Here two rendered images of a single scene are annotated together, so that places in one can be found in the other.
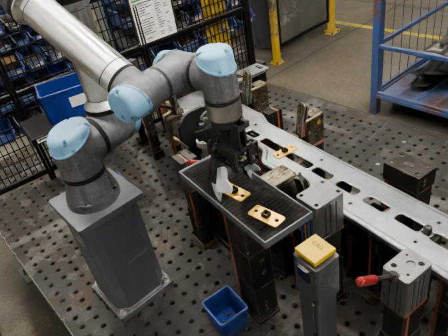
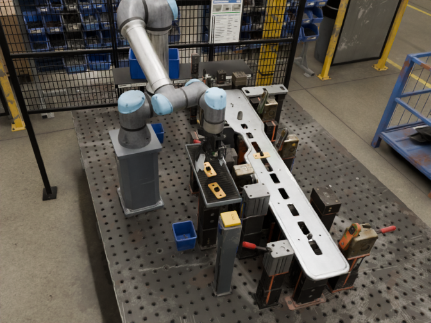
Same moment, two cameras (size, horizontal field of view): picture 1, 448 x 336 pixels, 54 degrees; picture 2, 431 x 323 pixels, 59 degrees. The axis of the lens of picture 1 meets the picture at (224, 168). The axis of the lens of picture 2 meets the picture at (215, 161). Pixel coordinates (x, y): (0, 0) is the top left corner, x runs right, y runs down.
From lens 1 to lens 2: 52 cm
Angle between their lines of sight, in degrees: 9
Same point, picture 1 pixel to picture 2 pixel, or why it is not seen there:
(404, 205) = (308, 216)
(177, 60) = (197, 89)
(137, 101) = (164, 106)
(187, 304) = (166, 222)
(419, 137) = (369, 179)
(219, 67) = (213, 104)
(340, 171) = (285, 181)
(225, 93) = (214, 118)
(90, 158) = (138, 118)
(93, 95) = not seen: hidden behind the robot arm
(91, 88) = not seen: hidden behind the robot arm
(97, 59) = (153, 75)
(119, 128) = not seen: hidden behind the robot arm
